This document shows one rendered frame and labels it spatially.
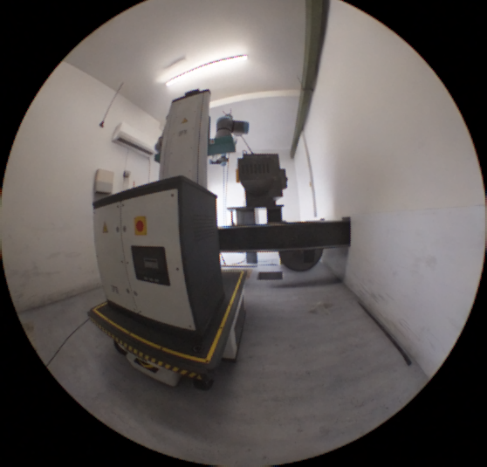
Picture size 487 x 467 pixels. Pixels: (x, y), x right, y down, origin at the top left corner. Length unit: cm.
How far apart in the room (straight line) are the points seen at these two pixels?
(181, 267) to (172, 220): 13
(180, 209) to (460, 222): 100
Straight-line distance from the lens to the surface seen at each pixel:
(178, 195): 40
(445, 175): 89
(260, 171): 178
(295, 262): 196
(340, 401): 79
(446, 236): 82
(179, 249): 40
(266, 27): 227
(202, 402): 77
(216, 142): 105
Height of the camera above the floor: 71
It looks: 1 degrees down
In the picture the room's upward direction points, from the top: 3 degrees counter-clockwise
